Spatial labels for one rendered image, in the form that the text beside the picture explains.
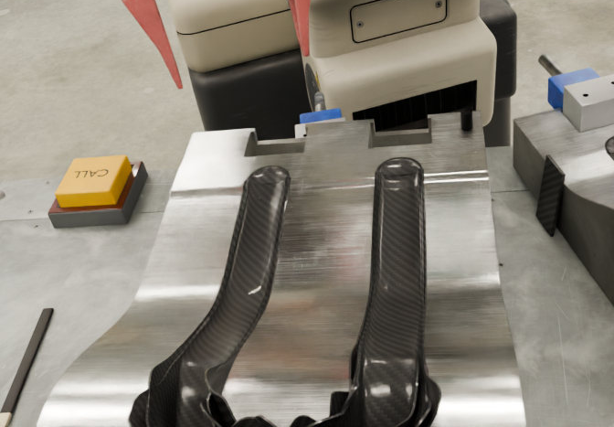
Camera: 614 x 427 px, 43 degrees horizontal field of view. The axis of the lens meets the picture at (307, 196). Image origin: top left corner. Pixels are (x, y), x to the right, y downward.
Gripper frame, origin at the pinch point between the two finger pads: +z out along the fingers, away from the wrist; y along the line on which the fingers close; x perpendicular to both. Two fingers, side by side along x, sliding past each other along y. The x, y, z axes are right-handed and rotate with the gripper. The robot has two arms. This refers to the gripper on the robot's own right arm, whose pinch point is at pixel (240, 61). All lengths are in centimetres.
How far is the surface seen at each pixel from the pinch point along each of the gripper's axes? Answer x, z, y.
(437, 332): -16.7, 17.9, 6.3
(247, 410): -20.7, 17.4, -5.3
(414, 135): 7.6, 10.0, 13.4
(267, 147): 11.6, 8.2, 0.8
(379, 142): 8.7, 9.9, 10.5
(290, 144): 10.9, 8.4, 2.9
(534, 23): 194, 13, 106
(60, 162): 186, 17, -52
